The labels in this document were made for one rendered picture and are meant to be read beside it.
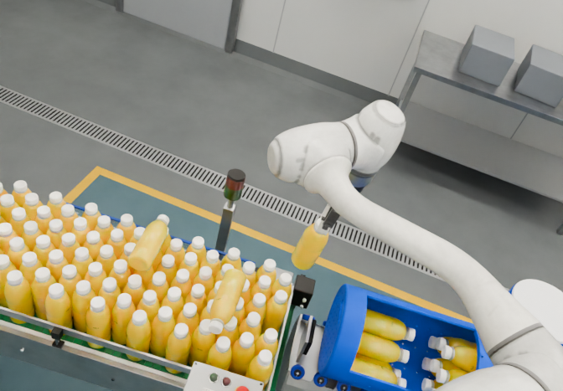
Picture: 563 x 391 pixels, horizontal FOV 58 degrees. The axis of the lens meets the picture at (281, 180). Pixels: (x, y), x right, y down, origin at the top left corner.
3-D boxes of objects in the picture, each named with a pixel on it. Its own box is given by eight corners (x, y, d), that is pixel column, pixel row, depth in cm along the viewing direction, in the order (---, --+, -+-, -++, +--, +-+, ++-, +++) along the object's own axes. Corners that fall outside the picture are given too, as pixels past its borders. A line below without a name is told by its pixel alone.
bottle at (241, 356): (251, 375, 160) (262, 345, 147) (232, 386, 156) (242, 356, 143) (240, 357, 163) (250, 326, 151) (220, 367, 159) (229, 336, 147)
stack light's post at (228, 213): (198, 362, 254) (233, 212, 182) (191, 359, 254) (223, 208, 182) (201, 354, 257) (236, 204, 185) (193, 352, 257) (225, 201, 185)
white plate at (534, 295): (553, 275, 204) (551, 277, 205) (498, 281, 195) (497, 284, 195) (601, 337, 185) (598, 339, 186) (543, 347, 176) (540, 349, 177)
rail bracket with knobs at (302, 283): (304, 316, 180) (312, 299, 174) (285, 309, 180) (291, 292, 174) (309, 294, 188) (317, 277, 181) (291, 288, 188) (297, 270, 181)
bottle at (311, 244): (287, 264, 148) (306, 232, 134) (294, 245, 153) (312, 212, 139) (310, 274, 148) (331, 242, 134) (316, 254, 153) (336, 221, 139)
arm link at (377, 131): (370, 136, 118) (322, 145, 113) (398, 88, 106) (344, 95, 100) (393, 172, 113) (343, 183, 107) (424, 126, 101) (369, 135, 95)
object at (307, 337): (302, 363, 163) (312, 344, 155) (295, 362, 163) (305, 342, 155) (307, 337, 171) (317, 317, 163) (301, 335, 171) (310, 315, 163)
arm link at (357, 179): (384, 151, 116) (374, 167, 121) (348, 136, 116) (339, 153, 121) (377, 180, 110) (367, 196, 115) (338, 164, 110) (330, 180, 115)
